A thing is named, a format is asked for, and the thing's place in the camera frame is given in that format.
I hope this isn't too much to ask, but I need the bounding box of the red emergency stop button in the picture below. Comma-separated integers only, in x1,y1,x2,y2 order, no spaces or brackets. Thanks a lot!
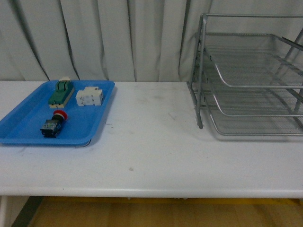
40,110,68,138

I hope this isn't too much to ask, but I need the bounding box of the silver mesh document rack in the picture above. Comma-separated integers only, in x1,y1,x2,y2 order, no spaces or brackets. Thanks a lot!
187,13,303,136

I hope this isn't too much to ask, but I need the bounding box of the white circuit breaker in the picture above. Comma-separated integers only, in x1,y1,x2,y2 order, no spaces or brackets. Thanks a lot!
76,87,104,106

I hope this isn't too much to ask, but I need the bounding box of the blue plastic tray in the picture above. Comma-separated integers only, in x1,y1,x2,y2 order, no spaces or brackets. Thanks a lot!
0,80,115,146

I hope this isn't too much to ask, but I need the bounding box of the white curtain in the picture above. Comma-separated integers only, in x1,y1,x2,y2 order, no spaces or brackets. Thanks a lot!
0,0,303,82

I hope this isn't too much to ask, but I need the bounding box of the green knife switch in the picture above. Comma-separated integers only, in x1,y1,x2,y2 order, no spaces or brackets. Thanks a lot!
48,77,75,109

